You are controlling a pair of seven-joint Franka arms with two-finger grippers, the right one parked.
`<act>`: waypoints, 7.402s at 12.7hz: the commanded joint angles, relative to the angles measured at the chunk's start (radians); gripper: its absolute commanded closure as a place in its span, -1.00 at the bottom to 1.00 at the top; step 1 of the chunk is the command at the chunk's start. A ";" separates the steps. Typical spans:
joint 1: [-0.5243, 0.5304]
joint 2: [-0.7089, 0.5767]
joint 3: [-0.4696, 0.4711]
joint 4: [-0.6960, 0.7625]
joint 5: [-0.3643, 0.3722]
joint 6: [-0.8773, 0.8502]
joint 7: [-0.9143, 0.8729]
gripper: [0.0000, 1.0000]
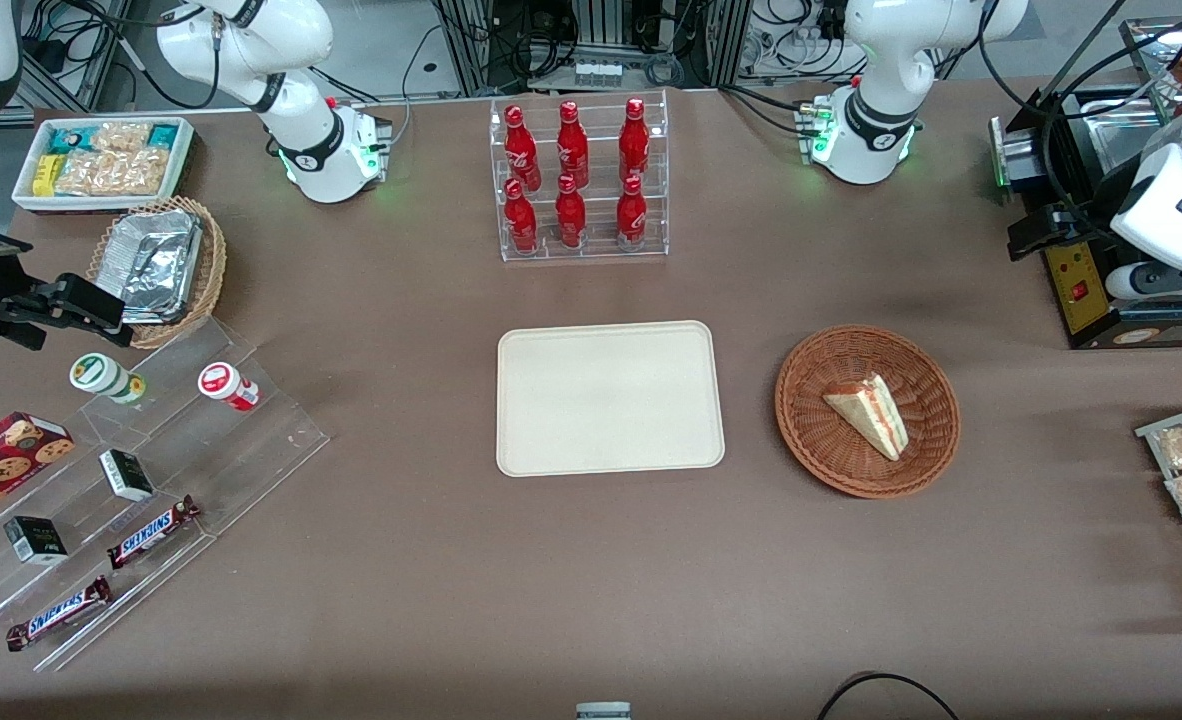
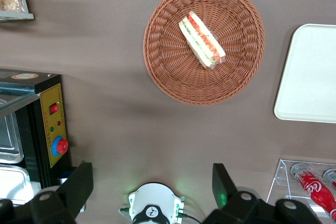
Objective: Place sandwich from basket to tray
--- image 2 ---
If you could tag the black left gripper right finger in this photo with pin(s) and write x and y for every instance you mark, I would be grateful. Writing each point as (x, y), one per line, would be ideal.
(236, 205)

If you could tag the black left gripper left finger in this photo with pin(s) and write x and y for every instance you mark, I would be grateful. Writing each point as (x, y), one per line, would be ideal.
(71, 190)

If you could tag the plastic-wrapped triangle sandwich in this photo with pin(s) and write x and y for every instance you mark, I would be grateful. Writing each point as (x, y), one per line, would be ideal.
(200, 39)

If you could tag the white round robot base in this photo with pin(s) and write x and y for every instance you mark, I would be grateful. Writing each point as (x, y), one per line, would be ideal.
(155, 200)

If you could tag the white plastic tray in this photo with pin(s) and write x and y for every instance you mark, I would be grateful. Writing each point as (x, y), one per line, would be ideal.
(309, 77)

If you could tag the round brown wicker basket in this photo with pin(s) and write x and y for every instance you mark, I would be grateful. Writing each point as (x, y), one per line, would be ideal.
(170, 72)

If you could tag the red knob on blue base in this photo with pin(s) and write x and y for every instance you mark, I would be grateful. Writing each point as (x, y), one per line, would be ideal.
(61, 145)

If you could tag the clear acrylic bottle holder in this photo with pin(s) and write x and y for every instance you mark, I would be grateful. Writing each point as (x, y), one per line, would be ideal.
(282, 179)

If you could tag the steel food pan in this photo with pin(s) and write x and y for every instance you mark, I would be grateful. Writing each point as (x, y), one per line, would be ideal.
(8, 140)
(14, 184)

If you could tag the black food warmer cabinet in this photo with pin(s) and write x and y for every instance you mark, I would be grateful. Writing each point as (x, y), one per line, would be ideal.
(34, 134)

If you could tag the red cola bottle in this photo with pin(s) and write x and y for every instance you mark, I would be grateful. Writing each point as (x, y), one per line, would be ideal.
(313, 187)
(331, 178)

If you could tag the glass warmer door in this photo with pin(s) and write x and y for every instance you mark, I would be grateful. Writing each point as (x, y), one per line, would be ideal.
(13, 100)

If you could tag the red rocker switch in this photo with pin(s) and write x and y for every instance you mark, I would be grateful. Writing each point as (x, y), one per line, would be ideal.
(54, 108)

